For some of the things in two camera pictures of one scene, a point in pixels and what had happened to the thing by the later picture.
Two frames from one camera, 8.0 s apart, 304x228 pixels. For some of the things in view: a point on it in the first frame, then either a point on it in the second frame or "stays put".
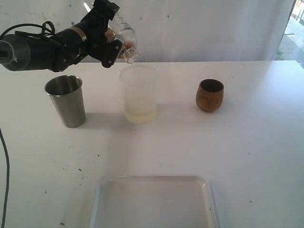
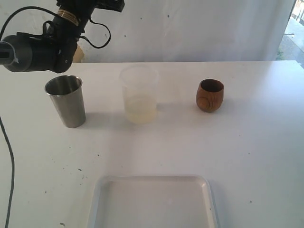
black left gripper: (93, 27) -> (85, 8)
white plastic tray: (153, 201) stays put
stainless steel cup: (66, 93) stays put
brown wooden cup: (209, 95) stays put
